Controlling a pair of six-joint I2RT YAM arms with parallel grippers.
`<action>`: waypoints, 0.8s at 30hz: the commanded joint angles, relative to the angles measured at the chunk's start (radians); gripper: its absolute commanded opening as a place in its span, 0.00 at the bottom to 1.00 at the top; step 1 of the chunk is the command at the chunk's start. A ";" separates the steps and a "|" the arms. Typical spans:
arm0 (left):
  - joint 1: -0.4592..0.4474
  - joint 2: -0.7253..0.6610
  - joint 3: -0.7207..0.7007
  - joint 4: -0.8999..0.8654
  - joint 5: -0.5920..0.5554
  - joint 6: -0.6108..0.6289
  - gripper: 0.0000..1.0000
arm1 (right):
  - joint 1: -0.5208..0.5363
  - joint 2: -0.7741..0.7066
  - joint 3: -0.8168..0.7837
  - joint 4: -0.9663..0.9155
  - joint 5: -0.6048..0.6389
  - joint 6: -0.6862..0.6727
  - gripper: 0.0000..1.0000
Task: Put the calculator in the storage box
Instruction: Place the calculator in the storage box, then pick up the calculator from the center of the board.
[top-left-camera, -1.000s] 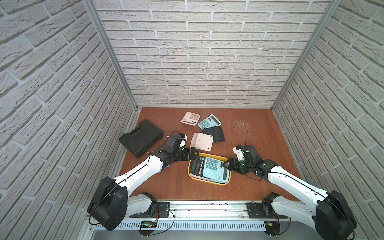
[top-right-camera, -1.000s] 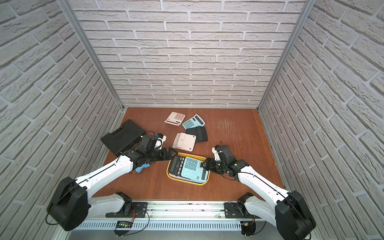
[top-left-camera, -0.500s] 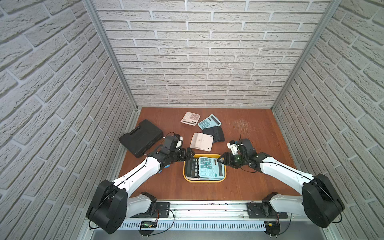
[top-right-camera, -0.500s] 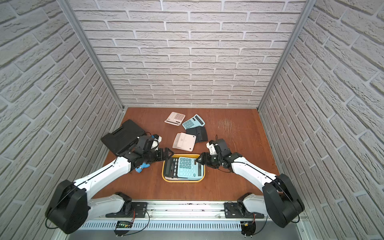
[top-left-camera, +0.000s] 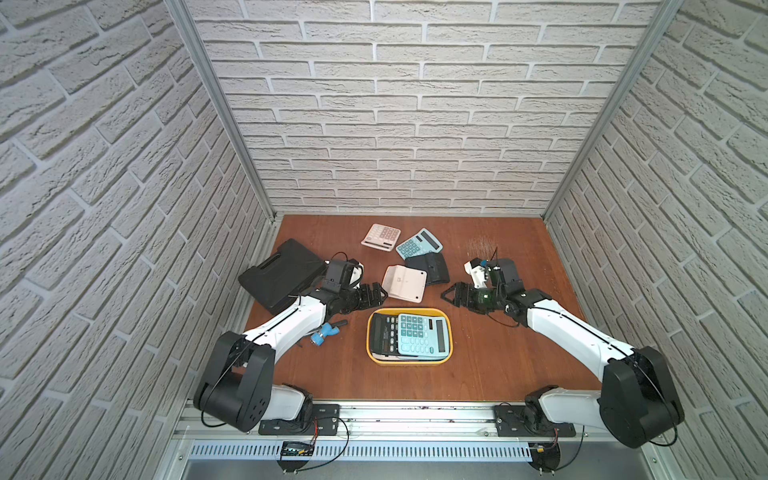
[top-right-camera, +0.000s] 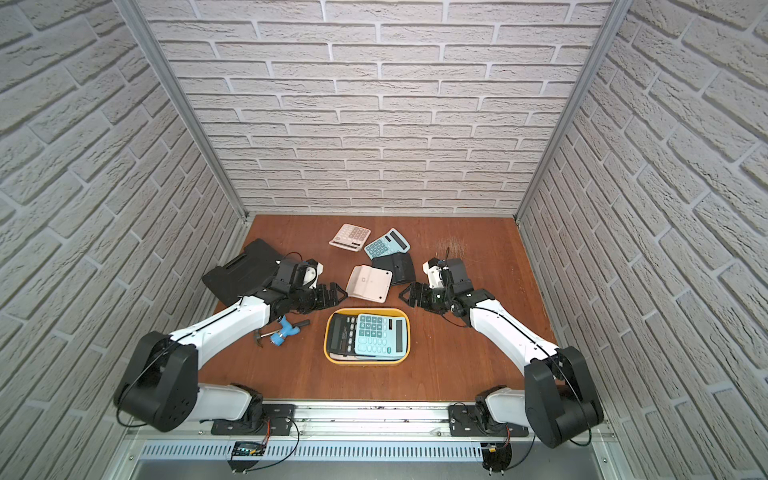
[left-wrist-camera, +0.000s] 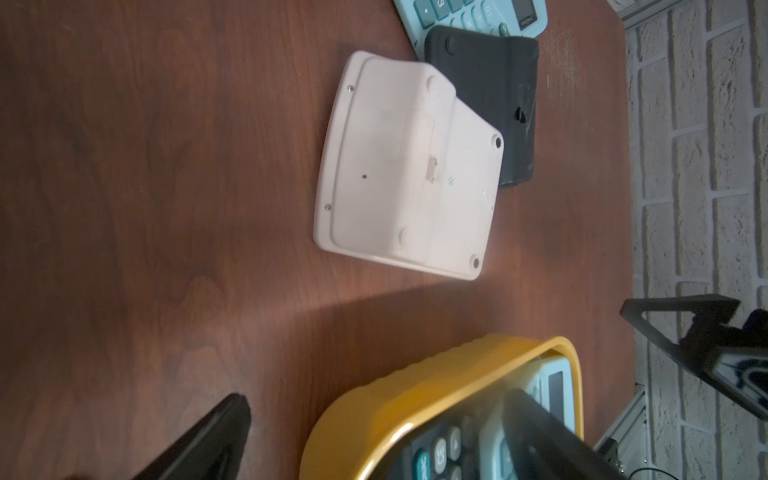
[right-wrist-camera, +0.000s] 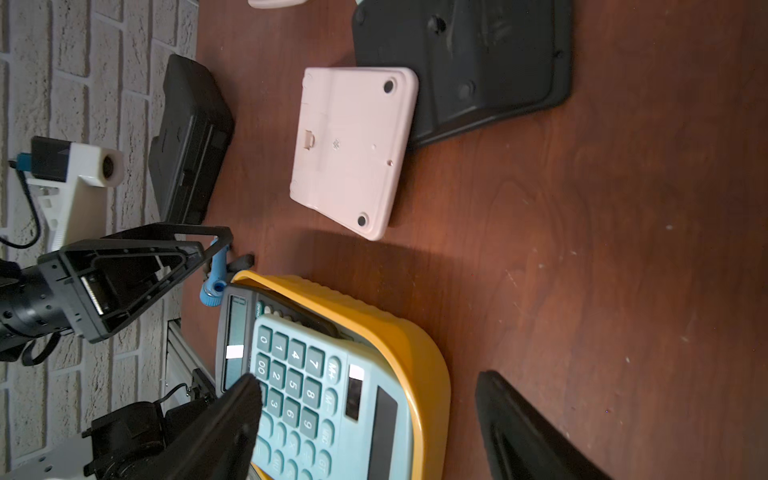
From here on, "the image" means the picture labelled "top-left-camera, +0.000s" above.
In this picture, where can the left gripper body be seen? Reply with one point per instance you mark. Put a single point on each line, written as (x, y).
(365, 297)

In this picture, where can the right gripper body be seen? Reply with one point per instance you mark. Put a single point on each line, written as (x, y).
(483, 300)

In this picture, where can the black calculator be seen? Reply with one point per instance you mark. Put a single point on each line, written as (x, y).
(383, 335)

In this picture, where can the light blue calculator face down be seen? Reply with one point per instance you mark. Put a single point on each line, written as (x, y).
(423, 337)

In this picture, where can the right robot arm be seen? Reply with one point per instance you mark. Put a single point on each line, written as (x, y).
(637, 400)

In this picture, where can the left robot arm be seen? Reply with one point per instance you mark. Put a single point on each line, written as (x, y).
(237, 385)

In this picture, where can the yellow storage tray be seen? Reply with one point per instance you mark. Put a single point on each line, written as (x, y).
(403, 360)

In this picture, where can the pink calculator face down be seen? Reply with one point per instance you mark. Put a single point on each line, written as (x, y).
(403, 283)

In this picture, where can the small pink calculator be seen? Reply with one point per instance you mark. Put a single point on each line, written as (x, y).
(381, 237)

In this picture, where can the black calculator face down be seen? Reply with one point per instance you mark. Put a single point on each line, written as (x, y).
(433, 264)

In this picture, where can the teal calculator keys up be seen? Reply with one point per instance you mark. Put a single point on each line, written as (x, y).
(421, 243)

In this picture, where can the black tool case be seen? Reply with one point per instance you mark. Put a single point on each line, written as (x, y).
(278, 280)

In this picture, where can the left controller board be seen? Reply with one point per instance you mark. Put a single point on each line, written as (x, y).
(295, 449)

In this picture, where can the right connector plug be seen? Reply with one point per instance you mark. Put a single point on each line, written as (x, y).
(544, 458)

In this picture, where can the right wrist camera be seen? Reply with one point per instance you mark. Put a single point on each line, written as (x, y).
(479, 272)

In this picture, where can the blue handled hammer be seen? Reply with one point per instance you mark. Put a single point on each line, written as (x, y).
(319, 336)

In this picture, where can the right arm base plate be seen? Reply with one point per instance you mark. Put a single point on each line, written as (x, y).
(522, 420)

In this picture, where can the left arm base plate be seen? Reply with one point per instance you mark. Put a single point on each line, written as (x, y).
(318, 419)

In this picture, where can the aluminium rail frame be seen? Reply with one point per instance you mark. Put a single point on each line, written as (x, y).
(402, 440)

